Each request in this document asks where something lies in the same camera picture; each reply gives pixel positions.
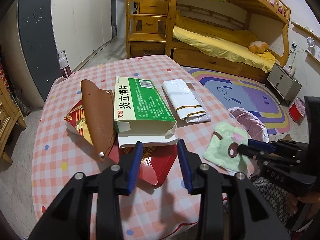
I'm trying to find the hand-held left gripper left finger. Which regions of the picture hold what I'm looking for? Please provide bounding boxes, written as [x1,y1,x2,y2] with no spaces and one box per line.
[27,141,144,240]

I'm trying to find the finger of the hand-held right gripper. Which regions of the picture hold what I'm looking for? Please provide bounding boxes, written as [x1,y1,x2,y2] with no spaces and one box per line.
[247,139,310,153]
[237,144,307,166]

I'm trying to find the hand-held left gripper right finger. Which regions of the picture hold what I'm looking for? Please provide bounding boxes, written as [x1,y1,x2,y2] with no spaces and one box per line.
[176,139,292,240]

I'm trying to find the pink trash bag bin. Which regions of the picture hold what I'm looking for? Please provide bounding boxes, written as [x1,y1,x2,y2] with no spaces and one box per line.
[229,107,269,143]

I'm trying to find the light green cloth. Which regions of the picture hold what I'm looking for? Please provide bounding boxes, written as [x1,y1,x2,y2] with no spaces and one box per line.
[203,122,250,175]

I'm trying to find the green medicine box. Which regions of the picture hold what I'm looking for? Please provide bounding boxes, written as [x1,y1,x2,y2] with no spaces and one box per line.
[114,76,180,148]

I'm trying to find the person's right hand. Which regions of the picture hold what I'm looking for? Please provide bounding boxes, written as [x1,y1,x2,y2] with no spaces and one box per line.
[285,194,320,217]

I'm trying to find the red flat box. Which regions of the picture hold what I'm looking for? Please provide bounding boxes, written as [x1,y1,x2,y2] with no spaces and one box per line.
[109,144,179,187]

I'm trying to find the person's houndstooth trouser leg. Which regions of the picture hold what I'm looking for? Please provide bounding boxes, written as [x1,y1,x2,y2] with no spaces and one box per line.
[250,175,298,230]

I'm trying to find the rainbow oval rug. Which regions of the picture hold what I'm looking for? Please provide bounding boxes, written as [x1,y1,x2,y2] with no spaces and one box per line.
[187,67,292,136]

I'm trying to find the red bin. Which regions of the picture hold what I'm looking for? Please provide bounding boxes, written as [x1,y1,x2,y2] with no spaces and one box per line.
[288,97,306,125]

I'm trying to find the brown leather sheath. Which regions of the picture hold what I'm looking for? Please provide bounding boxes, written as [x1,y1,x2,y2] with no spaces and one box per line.
[80,79,118,164]

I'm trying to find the grey nightstand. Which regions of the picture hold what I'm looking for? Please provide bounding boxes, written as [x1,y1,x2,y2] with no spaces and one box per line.
[266,62,302,105]

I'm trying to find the white plastic package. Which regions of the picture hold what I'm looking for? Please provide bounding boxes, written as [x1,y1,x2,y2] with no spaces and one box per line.
[161,79,212,123]

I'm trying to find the red yellow snack bag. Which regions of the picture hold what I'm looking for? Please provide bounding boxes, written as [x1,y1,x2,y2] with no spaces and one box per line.
[64,100,95,147]

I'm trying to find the pink checkered tablecloth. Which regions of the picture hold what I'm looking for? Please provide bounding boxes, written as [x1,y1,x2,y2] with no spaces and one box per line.
[31,54,260,240]

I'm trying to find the orange plush toy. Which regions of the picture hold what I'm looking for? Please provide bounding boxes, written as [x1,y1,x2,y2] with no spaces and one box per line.
[247,41,270,54]

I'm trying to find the wooden bunk bed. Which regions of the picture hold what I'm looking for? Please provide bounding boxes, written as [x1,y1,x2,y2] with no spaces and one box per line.
[166,0,292,83]

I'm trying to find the yellow bedsheet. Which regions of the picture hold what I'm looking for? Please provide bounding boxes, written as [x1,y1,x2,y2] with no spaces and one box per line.
[173,10,277,72]

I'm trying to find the small white desk fan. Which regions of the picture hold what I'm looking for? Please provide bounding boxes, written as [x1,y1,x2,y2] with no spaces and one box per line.
[305,37,316,54]

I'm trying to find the white spray bottle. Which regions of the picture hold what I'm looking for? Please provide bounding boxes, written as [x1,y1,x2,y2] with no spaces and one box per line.
[57,50,72,79]

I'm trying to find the wooden glass-door cabinet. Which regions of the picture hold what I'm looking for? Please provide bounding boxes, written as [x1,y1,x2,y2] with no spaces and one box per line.
[0,80,27,164]

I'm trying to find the wooden stair drawer unit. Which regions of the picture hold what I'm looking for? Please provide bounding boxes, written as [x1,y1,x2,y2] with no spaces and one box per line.
[126,0,178,59]

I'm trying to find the rolled patterned mat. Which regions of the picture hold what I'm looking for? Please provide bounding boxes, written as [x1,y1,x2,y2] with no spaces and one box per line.
[0,46,32,117]

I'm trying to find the white grey wardrobe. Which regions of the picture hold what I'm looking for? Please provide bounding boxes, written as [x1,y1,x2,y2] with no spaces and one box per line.
[17,0,118,108]

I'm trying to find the wooden wall shelf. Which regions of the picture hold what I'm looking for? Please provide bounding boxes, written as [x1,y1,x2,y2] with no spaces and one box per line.
[291,21,320,41]

